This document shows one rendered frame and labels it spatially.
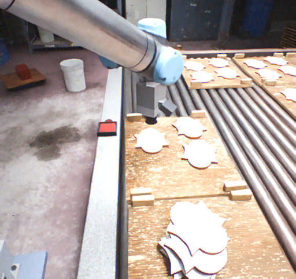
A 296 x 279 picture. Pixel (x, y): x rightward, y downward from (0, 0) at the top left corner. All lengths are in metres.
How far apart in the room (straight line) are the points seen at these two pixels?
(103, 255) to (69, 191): 1.41
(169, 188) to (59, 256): 1.14
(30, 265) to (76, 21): 0.57
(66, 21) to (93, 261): 0.50
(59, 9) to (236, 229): 0.59
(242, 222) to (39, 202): 1.61
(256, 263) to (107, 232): 0.35
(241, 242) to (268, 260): 0.06
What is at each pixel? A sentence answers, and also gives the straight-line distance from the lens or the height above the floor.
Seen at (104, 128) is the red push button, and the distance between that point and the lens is 0.95.
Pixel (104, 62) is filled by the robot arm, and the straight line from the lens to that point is 0.61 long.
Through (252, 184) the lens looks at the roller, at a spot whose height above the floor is 0.91.
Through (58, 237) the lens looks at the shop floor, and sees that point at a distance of 1.79.
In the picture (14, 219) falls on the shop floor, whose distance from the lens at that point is 1.99.
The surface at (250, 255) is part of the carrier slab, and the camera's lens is 0.64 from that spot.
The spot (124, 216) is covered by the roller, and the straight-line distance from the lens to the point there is 0.67.
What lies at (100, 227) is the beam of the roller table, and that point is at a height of 0.92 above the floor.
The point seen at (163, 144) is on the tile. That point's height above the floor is 0.95.
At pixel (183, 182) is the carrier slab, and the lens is 0.72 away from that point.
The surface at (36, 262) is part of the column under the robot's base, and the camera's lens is 0.72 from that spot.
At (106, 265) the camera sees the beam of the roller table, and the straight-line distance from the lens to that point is 0.62.
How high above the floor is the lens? 1.47
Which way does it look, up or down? 36 degrees down
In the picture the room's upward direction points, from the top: straight up
